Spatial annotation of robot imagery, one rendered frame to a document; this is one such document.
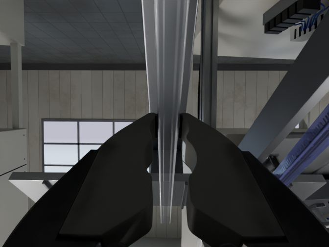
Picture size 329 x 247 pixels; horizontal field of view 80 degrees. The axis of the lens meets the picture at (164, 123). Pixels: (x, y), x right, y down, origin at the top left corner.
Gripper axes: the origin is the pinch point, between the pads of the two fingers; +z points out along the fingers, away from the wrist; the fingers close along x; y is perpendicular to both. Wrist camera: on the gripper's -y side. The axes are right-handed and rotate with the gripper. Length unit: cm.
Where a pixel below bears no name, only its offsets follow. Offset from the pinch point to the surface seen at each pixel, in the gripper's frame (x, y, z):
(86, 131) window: -145, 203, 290
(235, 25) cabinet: 24, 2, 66
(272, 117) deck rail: 18.3, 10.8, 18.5
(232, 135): 25, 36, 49
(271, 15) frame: 30, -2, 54
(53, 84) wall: -206, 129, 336
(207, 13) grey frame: 12, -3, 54
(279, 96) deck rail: 18.5, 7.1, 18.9
